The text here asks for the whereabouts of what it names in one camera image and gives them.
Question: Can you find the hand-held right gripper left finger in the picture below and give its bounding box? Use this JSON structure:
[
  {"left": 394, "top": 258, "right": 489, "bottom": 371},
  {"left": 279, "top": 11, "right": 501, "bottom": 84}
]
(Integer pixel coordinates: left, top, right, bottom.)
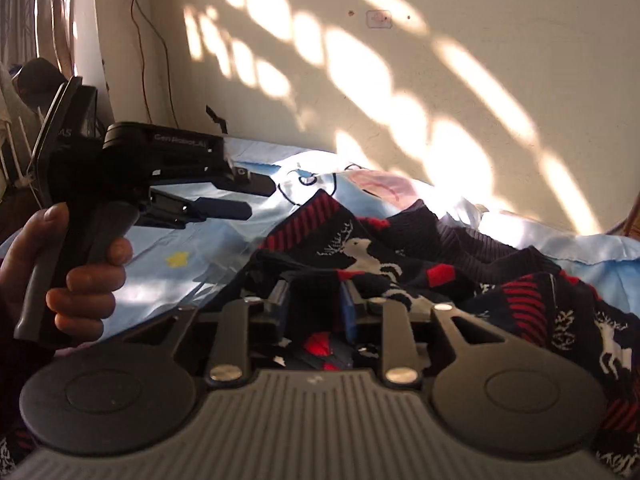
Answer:
[{"left": 122, "top": 279, "right": 292, "bottom": 387}]

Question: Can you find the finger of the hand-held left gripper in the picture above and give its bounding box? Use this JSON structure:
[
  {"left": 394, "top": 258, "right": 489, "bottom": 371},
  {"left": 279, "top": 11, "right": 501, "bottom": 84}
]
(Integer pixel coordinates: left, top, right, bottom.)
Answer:
[
  {"left": 215, "top": 166, "right": 277, "bottom": 199},
  {"left": 149, "top": 187, "right": 253, "bottom": 231}
]

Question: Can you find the red wall cable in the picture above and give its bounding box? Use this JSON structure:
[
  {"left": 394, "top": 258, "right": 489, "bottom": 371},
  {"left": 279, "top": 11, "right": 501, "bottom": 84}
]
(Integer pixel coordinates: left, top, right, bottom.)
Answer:
[{"left": 119, "top": 0, "right": 177, "bottom": 132}]

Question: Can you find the blue cartoon printed bed sheet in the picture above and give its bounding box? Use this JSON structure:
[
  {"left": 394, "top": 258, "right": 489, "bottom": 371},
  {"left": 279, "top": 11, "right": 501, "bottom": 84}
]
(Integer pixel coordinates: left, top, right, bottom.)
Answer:
[{"left": 0, "top": 135, "right": 640, "bottom": 361}]

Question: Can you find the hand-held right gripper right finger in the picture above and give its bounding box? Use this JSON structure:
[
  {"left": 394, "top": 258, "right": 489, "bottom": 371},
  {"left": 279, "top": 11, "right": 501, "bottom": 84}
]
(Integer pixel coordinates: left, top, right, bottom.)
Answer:
[{"left": 340, "top": 281, "right": 502, "bottom": 387}]

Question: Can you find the person's left hand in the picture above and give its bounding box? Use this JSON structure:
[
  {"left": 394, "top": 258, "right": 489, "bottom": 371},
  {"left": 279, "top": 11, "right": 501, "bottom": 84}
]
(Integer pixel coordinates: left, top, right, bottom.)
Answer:
[{"left": 0, "top": 203, "right": 134, "bottom": 349}]

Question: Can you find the striped curtain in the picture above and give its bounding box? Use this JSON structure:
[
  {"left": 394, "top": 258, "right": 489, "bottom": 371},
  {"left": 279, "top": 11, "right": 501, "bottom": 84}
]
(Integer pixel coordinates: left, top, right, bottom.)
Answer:
[{"left": 0, "top": 0, "right": 77, "bottom": 77}]

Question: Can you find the small black tape piece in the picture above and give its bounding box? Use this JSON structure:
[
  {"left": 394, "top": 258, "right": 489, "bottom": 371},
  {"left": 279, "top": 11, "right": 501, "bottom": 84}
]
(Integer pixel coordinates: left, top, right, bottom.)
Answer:
[{"left": 205, "top": 104, "right": 229, "bottom": 135}]

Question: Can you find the dark patterned knit sweater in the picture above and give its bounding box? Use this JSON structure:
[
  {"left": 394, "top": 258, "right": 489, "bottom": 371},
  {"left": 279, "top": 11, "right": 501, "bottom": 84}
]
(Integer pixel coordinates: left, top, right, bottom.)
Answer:
[{"left": 0, "top": 190, "right": 640, "bottom": 480}]

